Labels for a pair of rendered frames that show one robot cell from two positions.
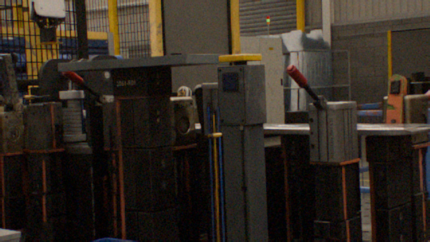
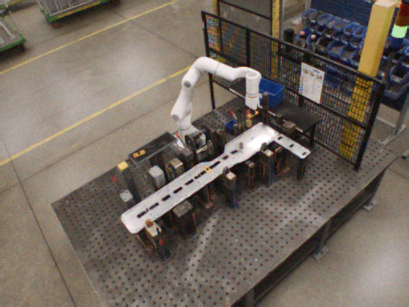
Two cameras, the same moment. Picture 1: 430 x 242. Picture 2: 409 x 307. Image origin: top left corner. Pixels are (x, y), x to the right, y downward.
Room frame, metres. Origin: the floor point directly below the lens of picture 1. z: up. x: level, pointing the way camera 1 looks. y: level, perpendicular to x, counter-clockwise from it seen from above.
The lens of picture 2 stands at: (2.47, -1.41, 2.80)
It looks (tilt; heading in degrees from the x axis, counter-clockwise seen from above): 45 degrees down; 110
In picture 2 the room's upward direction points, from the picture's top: 9 degrees counter-clockwise
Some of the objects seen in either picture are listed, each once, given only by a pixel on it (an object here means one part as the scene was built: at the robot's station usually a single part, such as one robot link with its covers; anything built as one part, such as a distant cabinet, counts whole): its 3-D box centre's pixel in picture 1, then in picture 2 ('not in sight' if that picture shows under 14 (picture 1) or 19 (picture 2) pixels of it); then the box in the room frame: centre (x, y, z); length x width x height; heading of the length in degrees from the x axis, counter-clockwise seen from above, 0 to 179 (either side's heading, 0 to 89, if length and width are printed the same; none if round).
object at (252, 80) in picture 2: not in sight; (252, 82); (2.22, 0.50, 1.53); 0.09 x 0.08 x 0.13; 81
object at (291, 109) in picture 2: not in sight; (272, 102); (2.33, 0.96, 1.02); 0.90 x 0.22 x 0.03; 142
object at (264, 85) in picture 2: not in sight; (264, 91); (2.27, 1.01, 1.10); 0.30 x 0.17 x 0.13; 152
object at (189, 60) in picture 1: (141, 63); (152, 147); (1.53, 0.15, 1.16); 0.37 x 0.14 x 0.02; 52
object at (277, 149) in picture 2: not in sight; (275, 160); (2.42, 0.44, 0.84); 0.11 x 0.10 x 0.28; 142
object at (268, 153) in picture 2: not in sight; (266, 167); (2.35, 0.32, 0.87); 0.12 x 0.09 x 0.35; 142
